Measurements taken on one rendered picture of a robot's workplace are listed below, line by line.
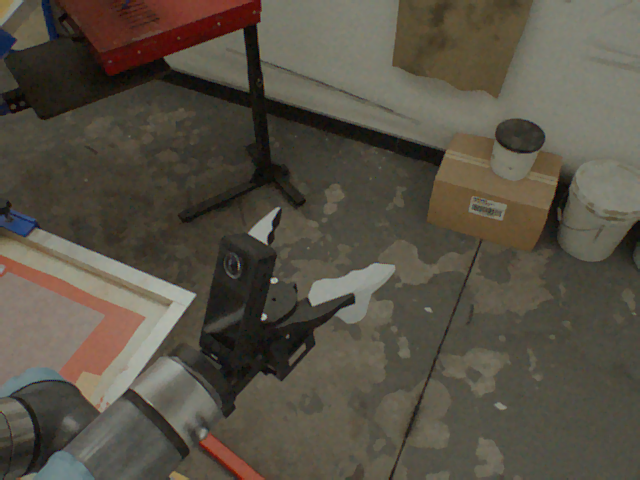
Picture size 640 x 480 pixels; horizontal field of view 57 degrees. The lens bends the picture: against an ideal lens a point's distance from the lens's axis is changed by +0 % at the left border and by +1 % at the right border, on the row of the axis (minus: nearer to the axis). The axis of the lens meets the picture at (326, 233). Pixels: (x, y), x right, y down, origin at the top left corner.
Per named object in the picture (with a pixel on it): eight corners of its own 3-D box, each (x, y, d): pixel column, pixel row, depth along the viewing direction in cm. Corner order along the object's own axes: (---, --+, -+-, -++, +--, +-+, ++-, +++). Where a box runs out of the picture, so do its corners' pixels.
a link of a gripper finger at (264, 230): (261, 239, 68) (250, 303, 61) (251, 202, 64) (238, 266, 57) (288, 238, 68) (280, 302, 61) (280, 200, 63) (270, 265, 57)
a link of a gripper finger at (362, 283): (394, 295, 60) (308, 320, 59) (393, 256, 56) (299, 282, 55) (405, 318, 58) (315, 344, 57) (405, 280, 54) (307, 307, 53)
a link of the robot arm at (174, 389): (115, 373, 49) (179, 428, 45) (158, 335, 51) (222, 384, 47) (144, 417, 54) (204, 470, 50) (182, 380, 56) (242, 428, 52)
